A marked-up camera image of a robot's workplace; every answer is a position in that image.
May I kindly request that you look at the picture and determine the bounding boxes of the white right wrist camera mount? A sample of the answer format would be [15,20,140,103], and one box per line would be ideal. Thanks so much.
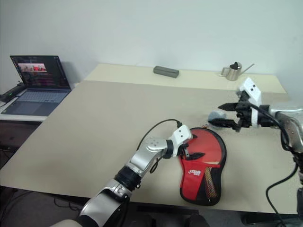
[238,77,262,129]

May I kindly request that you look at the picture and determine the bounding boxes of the black table frame foot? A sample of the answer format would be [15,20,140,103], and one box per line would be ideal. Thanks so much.
[241,213,285,226]

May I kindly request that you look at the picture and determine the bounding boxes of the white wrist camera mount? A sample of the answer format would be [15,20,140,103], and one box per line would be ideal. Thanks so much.
[170,126,194,157]
[238,77,262,129]

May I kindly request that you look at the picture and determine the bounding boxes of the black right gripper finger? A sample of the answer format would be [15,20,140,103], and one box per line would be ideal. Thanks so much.
[209,119,239,130]
[217,102,240,112]

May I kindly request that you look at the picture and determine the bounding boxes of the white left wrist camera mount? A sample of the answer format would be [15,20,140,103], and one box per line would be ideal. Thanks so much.
[170,126,194,157]

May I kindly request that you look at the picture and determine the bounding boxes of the black and red paddle case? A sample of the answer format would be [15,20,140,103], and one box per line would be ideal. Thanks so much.
[178,127,227,206]

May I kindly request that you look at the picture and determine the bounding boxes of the grey oblong case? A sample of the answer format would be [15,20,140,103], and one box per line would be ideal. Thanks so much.
[153,65,180,79]

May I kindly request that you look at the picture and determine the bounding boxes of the red table tennis paddle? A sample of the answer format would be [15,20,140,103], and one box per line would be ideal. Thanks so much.
[187,129,225,199]

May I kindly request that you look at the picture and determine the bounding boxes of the small metal watering can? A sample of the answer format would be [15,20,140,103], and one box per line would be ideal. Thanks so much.
[221,61,255,81]

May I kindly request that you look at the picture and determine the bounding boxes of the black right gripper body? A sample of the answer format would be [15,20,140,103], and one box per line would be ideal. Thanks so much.
[234,93,253,132]

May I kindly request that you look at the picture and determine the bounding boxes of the open grey laptop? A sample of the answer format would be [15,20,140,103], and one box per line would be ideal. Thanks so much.
[4,55,72,116]

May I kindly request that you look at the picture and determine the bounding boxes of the black box with green light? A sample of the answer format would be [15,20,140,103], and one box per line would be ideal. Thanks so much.
[0,85,26,103]

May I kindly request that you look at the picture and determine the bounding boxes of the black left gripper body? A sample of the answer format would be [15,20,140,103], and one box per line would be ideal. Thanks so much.
[178,142,193,160]

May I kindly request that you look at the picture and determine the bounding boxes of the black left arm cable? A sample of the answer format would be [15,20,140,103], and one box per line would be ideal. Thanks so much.
[139,119,183,175]

